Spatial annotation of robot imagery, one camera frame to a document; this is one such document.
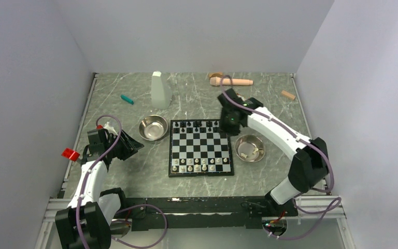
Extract black and white chessboard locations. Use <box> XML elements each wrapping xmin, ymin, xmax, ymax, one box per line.
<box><xmin>168</xmin><ymin>119</ymin><xmax>234</xmax><ymax>177</ymax></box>

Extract grey plastic bottle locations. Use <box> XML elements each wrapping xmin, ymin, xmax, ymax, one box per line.
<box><xmin>151</xmin><ymin>71</ymin><xmax>173</xmax><ymax>109</ymax></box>

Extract red lego brick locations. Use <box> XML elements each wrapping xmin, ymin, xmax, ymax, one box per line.
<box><xmin>61</xmin><ymin>148</ymin><xmax>80</xmax><ymax>162</ymax></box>

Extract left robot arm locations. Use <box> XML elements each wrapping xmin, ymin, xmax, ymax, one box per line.
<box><xmin>55</xmin><ymin>125</ymin><xmax>144</xmax><ymax>248</ymax></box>

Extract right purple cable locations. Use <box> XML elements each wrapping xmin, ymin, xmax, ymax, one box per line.
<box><xmin>219</xmin><ymin>76</ymin><xmax>342</xmax><ymax>241</ymax></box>

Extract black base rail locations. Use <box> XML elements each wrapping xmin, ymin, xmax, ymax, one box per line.
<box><xmin>113</xmin><ymin>196</ymin><xmax>298</xmax><ymax>231</ymax></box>

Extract round wooden disc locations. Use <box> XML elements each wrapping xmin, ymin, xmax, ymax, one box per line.
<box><xmin>208</xmin><ymin>72</ymin><xmax>223</xmax><ymax>78</ymax></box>

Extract empty steel bowl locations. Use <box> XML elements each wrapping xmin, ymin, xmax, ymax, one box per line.
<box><xmin>138</xmin><ymin>115</ymin><xmax>168</xmax><ymax>141</ymax></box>

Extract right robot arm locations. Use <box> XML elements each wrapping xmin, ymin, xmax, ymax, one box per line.
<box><xmin>218</xmin><ymin>89</ymin><xmax>330</xmax><ymax>215</ymax></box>

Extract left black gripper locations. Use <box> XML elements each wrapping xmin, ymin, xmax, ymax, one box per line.
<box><xmin>104</xmin><ymin>130</ymin><xmax>144</xmax><ymax>161</ymax></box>

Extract teal plastic block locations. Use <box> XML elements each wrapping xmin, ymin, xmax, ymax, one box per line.
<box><xmin>120</xmin><ymin>94</ymin><xmax>134</xmax><ymax>105</ymax></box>

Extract steel bowl with chess pieces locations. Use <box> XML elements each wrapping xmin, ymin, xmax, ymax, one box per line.
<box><xmin>235</xmin><ymin>135</ymin><xmax>265</xmax><ymax>163</ymax></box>

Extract small wooden block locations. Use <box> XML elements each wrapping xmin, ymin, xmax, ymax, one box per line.
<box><xmin>281</xmin><ymin>90</ymin><xmax>296</xmax><ymax>101</ymax></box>

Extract beige toy microphone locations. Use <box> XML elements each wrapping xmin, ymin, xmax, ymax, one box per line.
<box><xmin>209</xmin><ymin>77</ymin><xmax>253</xmax><ymax>86</ymax></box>

